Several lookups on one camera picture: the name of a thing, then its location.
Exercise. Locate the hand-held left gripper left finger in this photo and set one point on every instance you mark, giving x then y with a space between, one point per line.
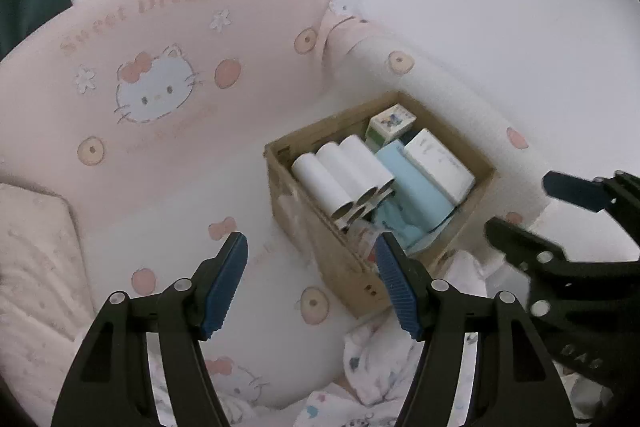
225 287

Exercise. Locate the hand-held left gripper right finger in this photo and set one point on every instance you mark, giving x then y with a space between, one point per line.
397 287

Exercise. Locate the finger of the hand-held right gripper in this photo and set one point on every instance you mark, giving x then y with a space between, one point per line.
520 242
570 189

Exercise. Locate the brown cardboard box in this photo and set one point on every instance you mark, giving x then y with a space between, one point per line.
345 277

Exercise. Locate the white paper roll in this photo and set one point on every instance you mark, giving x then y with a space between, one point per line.
365 157
315 179
357 221
340 167

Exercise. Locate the pink dotted bed sheet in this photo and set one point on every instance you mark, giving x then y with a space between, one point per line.
280 307

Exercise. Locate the white printed blanket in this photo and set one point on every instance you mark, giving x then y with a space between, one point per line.
380 357

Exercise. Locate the white rectangular box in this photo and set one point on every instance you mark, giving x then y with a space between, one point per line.
440 164

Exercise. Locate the small colourful printed box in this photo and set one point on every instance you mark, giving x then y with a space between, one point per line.
392 122

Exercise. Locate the pale pink pillow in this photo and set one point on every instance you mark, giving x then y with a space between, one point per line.
35 267

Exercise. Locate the pink printed bed bumper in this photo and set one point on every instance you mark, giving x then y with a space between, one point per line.
200 32

